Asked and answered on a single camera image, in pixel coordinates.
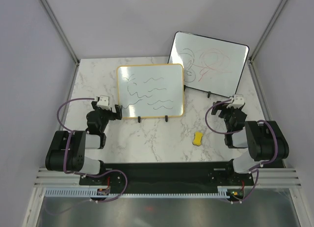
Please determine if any yellow-framed whiteboard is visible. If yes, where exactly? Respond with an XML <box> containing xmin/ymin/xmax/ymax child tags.
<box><xmin>116</xmin><ymin>64</ymin><xmax>184</xmax><ymax>118</ymax></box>

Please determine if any yellow whiteboard eraser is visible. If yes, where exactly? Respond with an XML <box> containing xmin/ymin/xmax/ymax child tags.
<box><xmin>192</xmin><ymin>132</ymin><xmax>203</xmax><ymax>146</ymax></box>

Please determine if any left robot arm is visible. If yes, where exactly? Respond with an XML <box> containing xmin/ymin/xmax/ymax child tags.
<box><xmin>45</xmin><ymin>98</ymin><xmax>123</xmax><ymax>185</ymax></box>

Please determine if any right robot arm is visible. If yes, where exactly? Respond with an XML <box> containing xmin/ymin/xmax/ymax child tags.
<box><xmin>206</xmin><ymin>99</ymin><xmax>289</xmax><ymax>185</ymax></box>

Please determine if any black-framed whiteboard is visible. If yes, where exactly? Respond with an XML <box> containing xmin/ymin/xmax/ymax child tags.
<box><xmin>168</xmin><ymin>31</ymin><xmax>250</xmax><ymax>97</ymax></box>

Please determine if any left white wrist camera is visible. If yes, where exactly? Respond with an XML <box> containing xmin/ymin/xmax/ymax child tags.
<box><xmin>95</xmin><ymin>95</ymin><xmax>110</xmax><ymax>110</ymax></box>

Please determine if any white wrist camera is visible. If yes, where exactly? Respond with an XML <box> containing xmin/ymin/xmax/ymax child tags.
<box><xmin>95</xmin><ymin>95</ymin><xmax>110</xmax><ymax>110</ymax></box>
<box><xmin>227</xmin><ymin>94</ymin><xmax>245</xmax><ymax>109</ymax></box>

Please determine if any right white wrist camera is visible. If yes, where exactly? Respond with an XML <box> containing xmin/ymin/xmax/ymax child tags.
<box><xmin>227</xmin><ymin>94</ymin><xmax>245</xmax><ymax>109</ymax></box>

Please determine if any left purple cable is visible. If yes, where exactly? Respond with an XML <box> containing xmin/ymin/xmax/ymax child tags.
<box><xmin>56</xmin><ymin>97</ymin><xmax>129</xmax><ymax>216</ymax></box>

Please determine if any purple cable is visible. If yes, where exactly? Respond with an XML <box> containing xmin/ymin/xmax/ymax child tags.
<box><xmin>205</xmin><ymin>99</ymin><xmax>282</xmax><ymax>204</ymax></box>
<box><xmin>56</xmin><ymin>97</ymin><xmax>129</xmax><ymax>216</ymax></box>

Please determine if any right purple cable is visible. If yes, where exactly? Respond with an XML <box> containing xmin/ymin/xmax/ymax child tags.
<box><xmin>205</xmin><ymin>99</ymin><xmax>282</xmax><ymax>204</ymax></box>

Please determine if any aluminium rail profile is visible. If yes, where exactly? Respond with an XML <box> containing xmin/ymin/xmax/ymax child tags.
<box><xmin>256</xmin><ymin>168</ymin><xmax>301</xmax><ymax>189</ymax></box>

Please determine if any white slotted cable duct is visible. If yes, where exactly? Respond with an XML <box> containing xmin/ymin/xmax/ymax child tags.
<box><xmin>45</xmin><ymin>187</ymin><xmax>230</xmax><ymax>199</ymax></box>

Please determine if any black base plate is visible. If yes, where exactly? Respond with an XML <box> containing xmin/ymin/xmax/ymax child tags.
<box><xmin>79</xmin><ymin>161</ymin><xmax>254</xmax><ymax>193</ymax></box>

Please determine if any left aluminium frame post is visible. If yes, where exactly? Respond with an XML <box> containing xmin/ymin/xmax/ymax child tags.
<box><xmin>39</xmin><ymin>0</ymin><xmax>80</xmax><ymax>66</ymax></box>

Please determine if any aluminium frame post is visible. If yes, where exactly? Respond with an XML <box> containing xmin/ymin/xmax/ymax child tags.
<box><xmin>39</xmin><ymin>0</ymin><xmax>80</xmax><ymax>66</ymax></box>
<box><xmin>248</xmin><ymin>0</ymin><xmax>289</xmax><ymax>63</ymax></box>

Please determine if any right aluminium frame post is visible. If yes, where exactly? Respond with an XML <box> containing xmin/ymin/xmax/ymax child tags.
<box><xmin>248</xmin><ymin>0</ymin><xmax>289</xmax><ymax>63</ymax></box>

